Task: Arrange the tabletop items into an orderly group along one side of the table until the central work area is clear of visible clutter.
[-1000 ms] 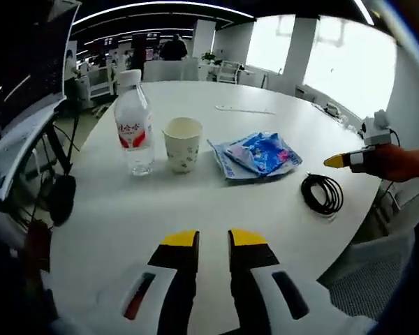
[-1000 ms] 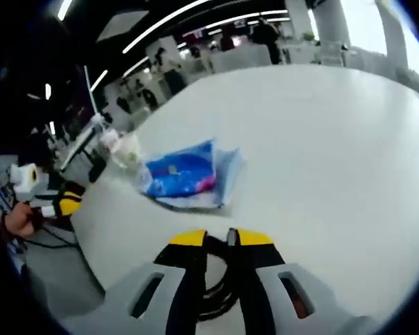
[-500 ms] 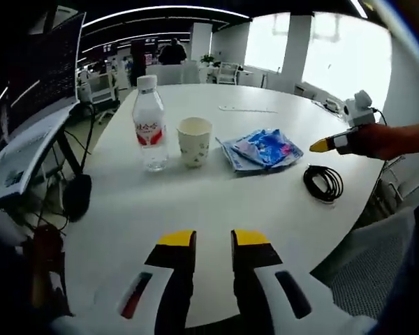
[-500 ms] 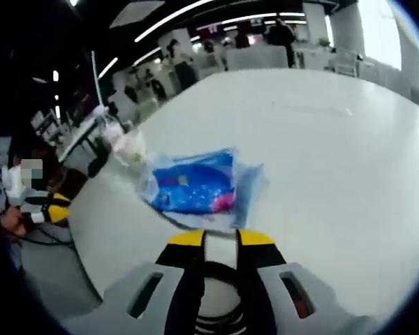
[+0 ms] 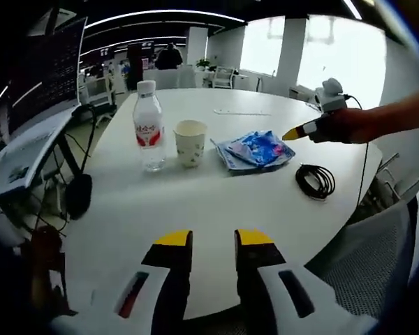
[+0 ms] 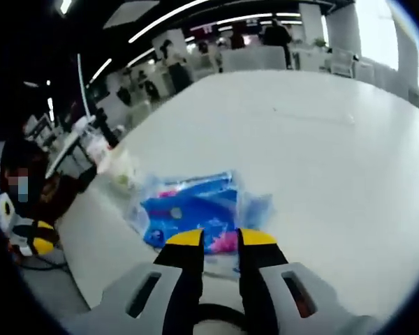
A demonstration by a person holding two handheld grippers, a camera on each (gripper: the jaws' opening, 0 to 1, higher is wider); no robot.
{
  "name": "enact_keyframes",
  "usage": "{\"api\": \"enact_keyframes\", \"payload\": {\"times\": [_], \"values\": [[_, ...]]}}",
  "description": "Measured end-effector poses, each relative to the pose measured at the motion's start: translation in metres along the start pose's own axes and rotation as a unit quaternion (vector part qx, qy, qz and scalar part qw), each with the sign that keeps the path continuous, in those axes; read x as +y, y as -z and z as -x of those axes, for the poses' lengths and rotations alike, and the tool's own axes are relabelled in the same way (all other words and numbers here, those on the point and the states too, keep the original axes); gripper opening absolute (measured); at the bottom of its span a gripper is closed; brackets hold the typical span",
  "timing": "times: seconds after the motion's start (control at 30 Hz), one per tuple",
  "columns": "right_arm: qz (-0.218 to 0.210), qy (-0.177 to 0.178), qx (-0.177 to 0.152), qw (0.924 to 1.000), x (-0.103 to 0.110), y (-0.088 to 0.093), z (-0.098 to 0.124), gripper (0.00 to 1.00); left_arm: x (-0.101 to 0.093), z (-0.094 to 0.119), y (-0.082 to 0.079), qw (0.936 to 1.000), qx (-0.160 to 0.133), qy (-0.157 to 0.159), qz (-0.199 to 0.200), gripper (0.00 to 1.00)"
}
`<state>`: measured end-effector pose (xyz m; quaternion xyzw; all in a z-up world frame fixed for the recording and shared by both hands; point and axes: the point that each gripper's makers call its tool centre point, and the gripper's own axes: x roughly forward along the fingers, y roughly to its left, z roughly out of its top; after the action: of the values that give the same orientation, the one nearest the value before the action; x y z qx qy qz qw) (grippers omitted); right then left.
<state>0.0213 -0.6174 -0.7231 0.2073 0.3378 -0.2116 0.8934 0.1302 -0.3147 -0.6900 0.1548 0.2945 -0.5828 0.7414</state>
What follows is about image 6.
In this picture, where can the blue plastic packet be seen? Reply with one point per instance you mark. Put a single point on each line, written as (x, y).
(188, 209)

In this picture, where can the white partition panel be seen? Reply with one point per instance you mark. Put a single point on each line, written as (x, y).
(253, 59)

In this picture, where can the white office chair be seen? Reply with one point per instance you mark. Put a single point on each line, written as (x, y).
(342, 63)

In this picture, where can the green potted plant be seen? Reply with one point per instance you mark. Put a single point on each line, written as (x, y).
(319, 42)

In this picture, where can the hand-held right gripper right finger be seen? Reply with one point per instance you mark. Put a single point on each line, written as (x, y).
(276, 300)

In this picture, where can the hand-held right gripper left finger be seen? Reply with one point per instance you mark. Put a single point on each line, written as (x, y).
(143, 300)

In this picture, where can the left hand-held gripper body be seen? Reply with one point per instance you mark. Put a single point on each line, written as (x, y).
(12, 223)

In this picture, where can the green printed paper cup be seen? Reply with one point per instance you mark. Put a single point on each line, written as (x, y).
(120, 171)

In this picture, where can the white table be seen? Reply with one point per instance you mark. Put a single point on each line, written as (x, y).
(300, 157)

